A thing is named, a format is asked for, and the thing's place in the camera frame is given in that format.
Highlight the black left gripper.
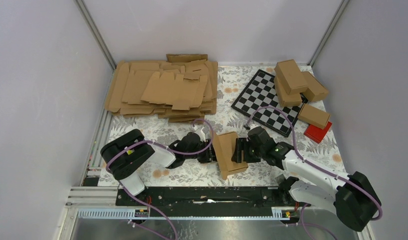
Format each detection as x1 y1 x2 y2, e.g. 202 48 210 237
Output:
184 139 222 164

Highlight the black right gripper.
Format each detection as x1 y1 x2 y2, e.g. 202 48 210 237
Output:
230 137 265 164

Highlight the cardboard box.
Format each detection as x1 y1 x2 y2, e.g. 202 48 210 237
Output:
275 59 308 95
302 71 329 102
298 103 330 129
212 131 248 180
274 77 302 107

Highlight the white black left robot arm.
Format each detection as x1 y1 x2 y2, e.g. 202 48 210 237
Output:
100 128 216 206

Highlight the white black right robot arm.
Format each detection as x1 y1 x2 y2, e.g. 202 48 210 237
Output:
232 125 381 232

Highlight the cardboard box on red block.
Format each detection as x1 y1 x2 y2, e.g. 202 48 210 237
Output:
298 103 330 129

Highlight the black white chessboard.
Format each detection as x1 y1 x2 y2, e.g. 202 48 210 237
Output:
231 69 308 137

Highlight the stack of flat cardboard sheets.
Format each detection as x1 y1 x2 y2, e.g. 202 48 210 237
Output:
104 54 218 123

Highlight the floral patterned tablecloth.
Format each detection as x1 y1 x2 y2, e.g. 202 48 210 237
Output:
98 66 346 187

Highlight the red flat block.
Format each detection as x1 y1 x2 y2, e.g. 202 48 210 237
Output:
304 121 332 144

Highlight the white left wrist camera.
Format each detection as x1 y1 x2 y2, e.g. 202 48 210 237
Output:
192 124 206 142

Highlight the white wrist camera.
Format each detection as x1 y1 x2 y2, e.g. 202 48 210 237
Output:
244 123 261 131
192 124 206 142

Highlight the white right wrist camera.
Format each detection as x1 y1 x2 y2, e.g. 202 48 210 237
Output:
244 123 261 131

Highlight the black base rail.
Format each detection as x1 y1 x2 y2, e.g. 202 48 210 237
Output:
115 186 302 221

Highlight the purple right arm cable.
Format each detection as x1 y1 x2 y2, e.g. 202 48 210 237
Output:
245 105 383 240

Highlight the aluminium frame rail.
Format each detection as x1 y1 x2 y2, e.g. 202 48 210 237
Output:
67 185 365 222

